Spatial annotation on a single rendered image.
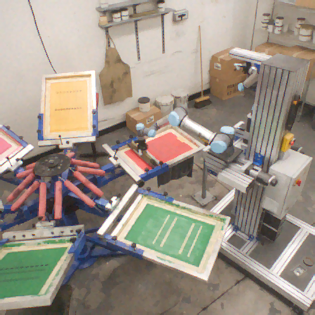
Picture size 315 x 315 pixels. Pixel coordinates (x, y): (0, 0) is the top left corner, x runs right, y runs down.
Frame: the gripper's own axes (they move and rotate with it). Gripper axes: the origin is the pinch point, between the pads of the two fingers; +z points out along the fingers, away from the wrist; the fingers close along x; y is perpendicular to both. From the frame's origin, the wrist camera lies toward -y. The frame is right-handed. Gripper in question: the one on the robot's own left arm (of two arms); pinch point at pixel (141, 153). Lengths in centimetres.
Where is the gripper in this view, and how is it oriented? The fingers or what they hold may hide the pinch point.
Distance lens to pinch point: 311.2
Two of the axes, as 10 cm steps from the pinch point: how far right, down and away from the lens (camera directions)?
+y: 5.7, 4.9, -6.6
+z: 0.5, 7.8, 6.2
